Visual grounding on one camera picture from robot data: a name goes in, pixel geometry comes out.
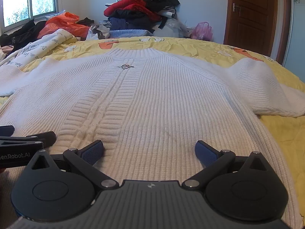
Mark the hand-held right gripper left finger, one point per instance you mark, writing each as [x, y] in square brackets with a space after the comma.
[93, 153]

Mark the pink plastic bag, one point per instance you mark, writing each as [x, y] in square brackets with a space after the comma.
[202, 31]

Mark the light blue fleece blanket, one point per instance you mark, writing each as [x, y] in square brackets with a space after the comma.
[131, 33]

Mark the black clothes heap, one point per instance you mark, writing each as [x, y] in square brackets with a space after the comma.
[21, 32]

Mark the white plastic bag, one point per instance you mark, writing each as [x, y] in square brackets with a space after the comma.
[97, 32]

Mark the white script printed blanket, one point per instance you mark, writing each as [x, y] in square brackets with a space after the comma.
[35, 45]

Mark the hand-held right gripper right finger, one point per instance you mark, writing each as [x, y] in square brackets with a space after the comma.
[205, 153]

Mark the white flower printed wardrobe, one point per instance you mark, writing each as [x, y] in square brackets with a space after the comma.
[297, 33]

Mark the yellow floral bedspread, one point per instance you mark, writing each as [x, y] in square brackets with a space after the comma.
[190, 47]

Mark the brown wooden door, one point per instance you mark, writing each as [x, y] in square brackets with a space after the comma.
[252, 16]

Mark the clear plastic bag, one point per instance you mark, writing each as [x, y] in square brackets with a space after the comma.
[171, 28]

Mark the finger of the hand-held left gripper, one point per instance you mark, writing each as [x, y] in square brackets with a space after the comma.
[45, 137]
[6, 130]

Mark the pile of mixed clothes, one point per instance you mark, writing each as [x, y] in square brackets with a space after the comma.
[138, 7]

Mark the metal brooch pin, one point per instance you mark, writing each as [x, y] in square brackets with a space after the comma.
[125, 66]

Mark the white knit sweater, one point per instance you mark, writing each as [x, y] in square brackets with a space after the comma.
[152, 105]

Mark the orange cloth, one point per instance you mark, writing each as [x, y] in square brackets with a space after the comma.
[62, 23]

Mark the window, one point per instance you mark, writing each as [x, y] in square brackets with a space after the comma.
[28, 0]

